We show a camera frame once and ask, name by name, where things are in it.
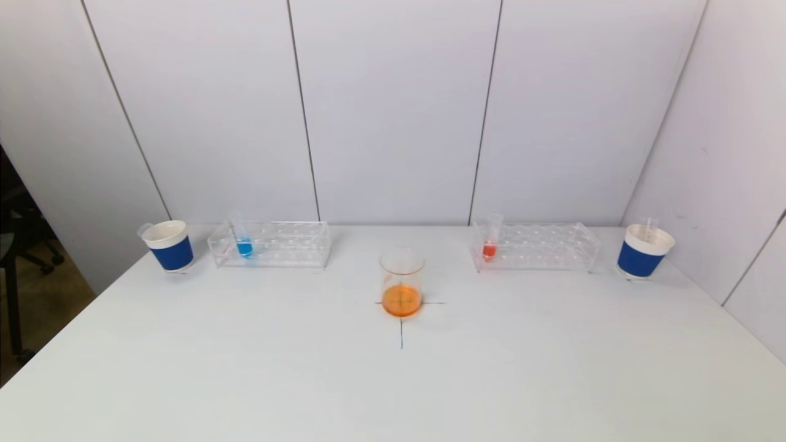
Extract clear glass beaker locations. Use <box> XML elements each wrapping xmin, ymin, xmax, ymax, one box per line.
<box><xmin>379</xmin><ymin>247</ymin><xmax>426</xmax><ymax>319</ymax></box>

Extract blue white paper cup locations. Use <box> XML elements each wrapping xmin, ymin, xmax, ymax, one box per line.
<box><xmin>617</xmin><ymin>223</ymin><xmax>676</xmax><ymax>281</ymax></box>
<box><xmin>141</xmin><ymin>220</ymin><xmax>195</xmax><ymax>274</ymax></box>

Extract black metal stand leg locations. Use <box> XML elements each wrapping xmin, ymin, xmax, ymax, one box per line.
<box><xmin>0</xmin><ymin>212</ymin><xmax>36</xmax><ymax>364</ymax></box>

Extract test tube with blue pigment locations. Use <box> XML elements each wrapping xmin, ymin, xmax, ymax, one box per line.
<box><xmin>229</xmin><ymin>212</ymin><xmax>254</xmax><ymax>259</ymax></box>

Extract clear acrylic test tube rack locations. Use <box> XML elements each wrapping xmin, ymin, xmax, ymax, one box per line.
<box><xmin>470</xmin><ymin>222</ymin><xmax>602</xmax><ymax>273</ymax></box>
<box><xmin>207</xmin><ymin>220</ymin><xmax>332</xmax><ymax>269</ymax></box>

